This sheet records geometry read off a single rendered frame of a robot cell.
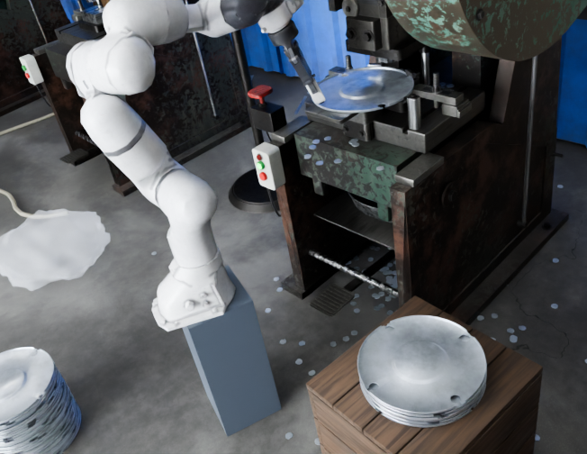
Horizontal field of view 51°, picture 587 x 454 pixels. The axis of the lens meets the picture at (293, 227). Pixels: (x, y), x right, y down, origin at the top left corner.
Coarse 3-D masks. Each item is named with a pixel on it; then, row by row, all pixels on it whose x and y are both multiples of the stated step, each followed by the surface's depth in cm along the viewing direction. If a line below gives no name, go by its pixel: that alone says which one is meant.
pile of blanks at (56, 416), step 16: (64, 384) 190; (48, 400) 178; (64, 400) 186; (32, 416) 175; (48, 416) 179; (64, 416) 187; (80, 416) 196; (0, 432) 172; (16, 432) 174; (32, 432) 176; (48, 432) 181; (64, 432) 186; (0, 448) 176; (16, 448) 177; (32, 448) 179; (48, 448) 182; (64, 448) 187
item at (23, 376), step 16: (16, 352) 192; (0, 368) 188; (16, 368) 186; (32, 368) 185; (48, 368) 184; (0, 384) 181; (16, 384) 180; (32, 384) 180; (48, 384) 178; (0, 400) 176; (16, 400) 176; (32, 400) 175; (0, 416) 172; (16, 416) 171
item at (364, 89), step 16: (336, 80) 183; (352, 80) 181; (368, 80) 178; (384, 80) 178; (400, 80) 176; (336, 96) 174; (352, 96) 171; (368, 96) 170; (384, 96) 169; (400, 96) 168; (336, 112) 166; (352, 112) 164
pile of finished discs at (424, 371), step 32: (416, 320) 154; (448, 320) 151; (384, 352) 147; (416, 352) 144; (448, 352) 144; (480, 352) 142; (384, 384) 139; (416, 384) 138; (448, 384) 136; (480, 384) 134; (384, 416) 138; (416, 416) 132; (448, 416) 132
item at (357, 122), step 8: (312, 104) 173; (312, 112) 169; (320, 112) 168; (328, 112) 168; (368, 112) 173; (376, 112) 175; (328, 120) 166; (336, 120) 164; (344, 120) 163; (352, 120) 177; (360, 120) 175; (368, 120) 174; (344, 128) 180; (352, 128) 179; (360, 128) 176; (368, 128) 175; (352, 136) 181; (360, 136) 177; (368, 136) 177
